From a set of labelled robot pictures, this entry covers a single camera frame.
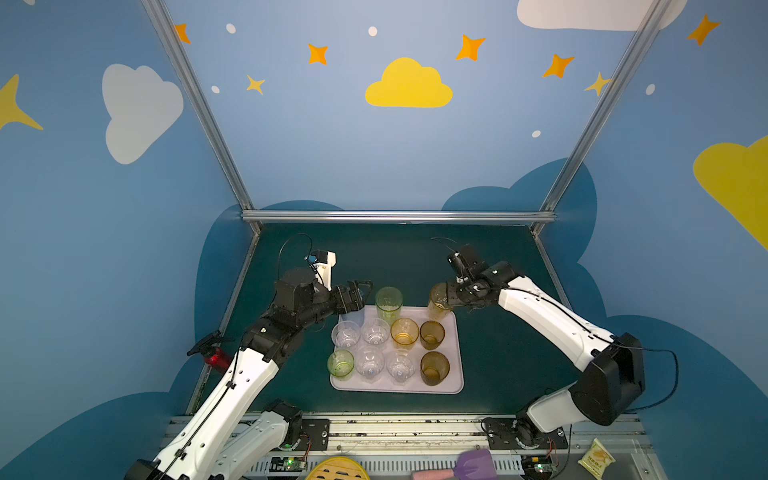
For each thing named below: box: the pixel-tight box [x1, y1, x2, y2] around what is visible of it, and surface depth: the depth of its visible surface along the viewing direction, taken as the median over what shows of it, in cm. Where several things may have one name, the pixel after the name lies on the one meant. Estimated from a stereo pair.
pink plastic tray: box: [330, 306, 464, 394], surface depth 86 cm
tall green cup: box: [375, 286, 403, 326], surface depth 87 cm
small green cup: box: [327, 349, 355, 381], surface depth 86 cm
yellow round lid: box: [305, 456, 371, 480], surface depth 69 cm
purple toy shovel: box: [412, 449, 497, 480], surface depth 71 cm
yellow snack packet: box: [578, 438, 616, 480], surface depth 72 cm
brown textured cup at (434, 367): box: [420, 351, 450, 387], surface depth 82 cm
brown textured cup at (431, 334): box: [419, 320, 445, 351], surface depth 89 cm
